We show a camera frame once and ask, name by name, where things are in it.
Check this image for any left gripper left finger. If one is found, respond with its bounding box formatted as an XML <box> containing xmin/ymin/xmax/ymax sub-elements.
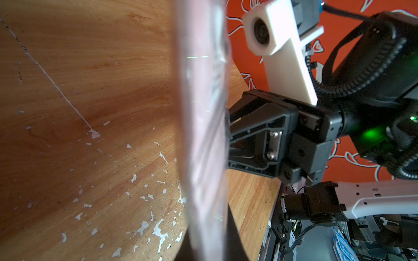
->
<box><xmin>174</xmin><ymin>229</ymin><xmax>191</xmax><ymax>261</ymax></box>

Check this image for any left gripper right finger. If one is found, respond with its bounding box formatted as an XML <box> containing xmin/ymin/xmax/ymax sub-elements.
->
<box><xmin>225</xmin><ymin>206</ymin><xmax>249</xmax><ymax>261</ymax></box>

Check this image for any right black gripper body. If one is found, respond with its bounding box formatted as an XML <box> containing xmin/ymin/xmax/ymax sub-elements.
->
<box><xmin>228</xmin><ymin>90</ymin><xmax>343</xmax><ymax>186</ymax></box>

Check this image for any pink ruler set pouch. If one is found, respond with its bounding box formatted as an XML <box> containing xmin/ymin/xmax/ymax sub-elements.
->
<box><xmin>173</xmin><ymin>1</ymin><xmax>231</xmax><ymax>261</ymax></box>

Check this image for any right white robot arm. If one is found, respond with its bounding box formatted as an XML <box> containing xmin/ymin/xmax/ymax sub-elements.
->
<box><xmin>228</xmin><ymin>12</ymin><xmax>418</xmax><ymax>227</ymax></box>

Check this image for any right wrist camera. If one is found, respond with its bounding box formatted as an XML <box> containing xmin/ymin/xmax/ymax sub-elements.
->
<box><xmin>242</xmin><ymin>1</ymin><xmax>324</xmax><ymax>105</ymax></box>

